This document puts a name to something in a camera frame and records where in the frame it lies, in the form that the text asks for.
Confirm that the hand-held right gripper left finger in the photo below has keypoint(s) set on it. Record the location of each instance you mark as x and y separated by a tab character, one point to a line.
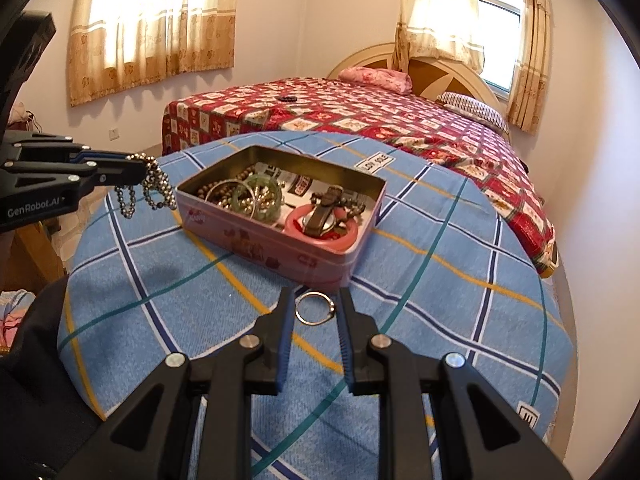
286	340

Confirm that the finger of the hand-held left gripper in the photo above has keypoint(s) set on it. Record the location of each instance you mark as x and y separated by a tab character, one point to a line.
120	172
107	156

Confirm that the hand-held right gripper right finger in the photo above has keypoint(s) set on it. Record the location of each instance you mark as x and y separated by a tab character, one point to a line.
345	340

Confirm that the pink tin box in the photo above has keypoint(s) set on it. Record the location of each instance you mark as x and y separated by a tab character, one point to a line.
260	250

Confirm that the pink bangle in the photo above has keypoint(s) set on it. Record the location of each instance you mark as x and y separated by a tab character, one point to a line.
320	244

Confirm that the green jade bangle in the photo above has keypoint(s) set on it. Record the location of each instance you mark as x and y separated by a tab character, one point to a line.
276	195

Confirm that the brown wooden furniture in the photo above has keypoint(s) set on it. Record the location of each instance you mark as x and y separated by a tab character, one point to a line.
35	260

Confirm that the light clothes pile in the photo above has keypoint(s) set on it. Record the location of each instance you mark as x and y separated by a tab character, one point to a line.
20	115

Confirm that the colourful cloth pile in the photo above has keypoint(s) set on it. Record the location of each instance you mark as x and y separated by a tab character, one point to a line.
12	320

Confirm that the blue plaid cloth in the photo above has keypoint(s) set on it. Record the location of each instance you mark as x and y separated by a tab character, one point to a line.
450	285

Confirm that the wide beige curtain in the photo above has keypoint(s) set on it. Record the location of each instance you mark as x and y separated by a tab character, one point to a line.
150	35

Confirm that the printed paper liner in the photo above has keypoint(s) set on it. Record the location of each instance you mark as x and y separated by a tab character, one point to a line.
295	185

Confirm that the person's dark clothing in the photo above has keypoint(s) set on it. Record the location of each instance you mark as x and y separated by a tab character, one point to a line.
45	385

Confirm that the small black object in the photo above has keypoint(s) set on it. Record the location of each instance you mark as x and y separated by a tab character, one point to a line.
287	97

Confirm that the red patterned bedspread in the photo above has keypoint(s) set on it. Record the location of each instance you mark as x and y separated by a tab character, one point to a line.
375	120

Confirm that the pink floral pillow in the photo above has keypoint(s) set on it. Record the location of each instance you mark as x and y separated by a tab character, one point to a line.
375	77

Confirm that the striped pillow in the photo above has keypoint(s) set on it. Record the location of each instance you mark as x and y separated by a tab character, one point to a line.
475	107

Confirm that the cream wooden headboard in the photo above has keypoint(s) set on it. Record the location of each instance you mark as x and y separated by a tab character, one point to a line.
430	77

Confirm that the window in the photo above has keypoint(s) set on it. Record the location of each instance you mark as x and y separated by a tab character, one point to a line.
500	50

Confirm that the narrow beige curtain panel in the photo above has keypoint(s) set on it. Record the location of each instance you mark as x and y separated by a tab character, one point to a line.
532	60

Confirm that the white wall socket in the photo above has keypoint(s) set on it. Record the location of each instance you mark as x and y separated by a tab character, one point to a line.
115	134

